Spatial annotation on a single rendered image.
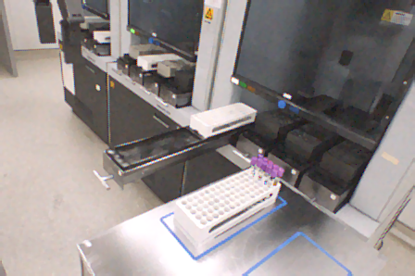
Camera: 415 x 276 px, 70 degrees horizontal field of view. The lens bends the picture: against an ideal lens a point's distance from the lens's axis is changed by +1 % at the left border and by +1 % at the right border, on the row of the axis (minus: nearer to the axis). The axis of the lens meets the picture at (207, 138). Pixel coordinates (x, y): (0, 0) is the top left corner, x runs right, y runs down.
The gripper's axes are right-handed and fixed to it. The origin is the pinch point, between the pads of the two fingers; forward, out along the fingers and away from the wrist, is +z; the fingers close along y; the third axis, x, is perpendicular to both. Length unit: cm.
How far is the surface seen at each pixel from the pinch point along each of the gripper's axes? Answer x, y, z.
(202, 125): 50, -8, 35
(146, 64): 70, -76, 35
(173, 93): 66, -46, 40
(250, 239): 27, 37, 38
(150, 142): 32, -14, 40
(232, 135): 64, -3, 41
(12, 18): 71, -360, 74
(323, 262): 37, 52, 39
